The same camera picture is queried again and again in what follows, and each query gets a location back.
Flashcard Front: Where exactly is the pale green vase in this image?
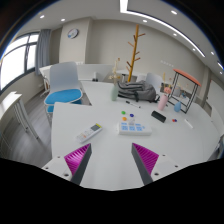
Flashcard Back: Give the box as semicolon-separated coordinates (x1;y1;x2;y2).
111;84;119;101

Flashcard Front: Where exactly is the round wall clock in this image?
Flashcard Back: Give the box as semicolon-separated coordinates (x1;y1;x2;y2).
67;28;79;39

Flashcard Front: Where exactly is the black frame orange top rack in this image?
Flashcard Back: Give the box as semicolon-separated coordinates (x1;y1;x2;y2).
168;69;201;113

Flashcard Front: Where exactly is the white chair behind backpack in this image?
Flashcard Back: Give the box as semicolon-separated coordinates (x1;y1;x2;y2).
146;73;163;93

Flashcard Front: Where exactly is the white remote control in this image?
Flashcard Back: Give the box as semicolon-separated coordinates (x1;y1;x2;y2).
77;124;102;143

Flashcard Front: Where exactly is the grey backpack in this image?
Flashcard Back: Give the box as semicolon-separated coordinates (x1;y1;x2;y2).
118;80;159;102

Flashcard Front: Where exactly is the wooden coat tree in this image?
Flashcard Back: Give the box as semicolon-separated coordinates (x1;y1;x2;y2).
126;24;145;82

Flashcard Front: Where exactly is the black marker pen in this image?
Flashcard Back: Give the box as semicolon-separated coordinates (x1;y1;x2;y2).
125;101;141;109

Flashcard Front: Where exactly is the blue small vase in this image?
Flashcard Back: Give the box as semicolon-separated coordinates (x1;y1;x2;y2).
174;101;181;112

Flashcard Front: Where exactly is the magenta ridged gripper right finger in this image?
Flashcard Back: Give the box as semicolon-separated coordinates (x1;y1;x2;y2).
131;143;159;185

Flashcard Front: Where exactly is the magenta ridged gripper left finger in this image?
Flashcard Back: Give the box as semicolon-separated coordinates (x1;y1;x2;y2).
64;144;92;185

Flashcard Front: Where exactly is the pink bottle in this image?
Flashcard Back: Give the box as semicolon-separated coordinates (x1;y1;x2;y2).
158;94;168;110

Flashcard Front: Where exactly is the black rectangular case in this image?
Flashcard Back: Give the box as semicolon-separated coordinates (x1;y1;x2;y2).
151;111;166;123

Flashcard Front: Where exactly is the white flat bar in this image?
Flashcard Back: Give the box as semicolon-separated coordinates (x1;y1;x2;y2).
184;119;194;129

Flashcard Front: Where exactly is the white chair blue cushion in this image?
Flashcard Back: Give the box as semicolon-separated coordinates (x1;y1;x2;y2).
44;62;83;122

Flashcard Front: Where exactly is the grey curtain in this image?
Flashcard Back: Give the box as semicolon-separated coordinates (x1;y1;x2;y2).
35;29;51;75

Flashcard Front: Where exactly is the white side desk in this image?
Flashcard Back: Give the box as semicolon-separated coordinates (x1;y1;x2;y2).
0;91;39;139

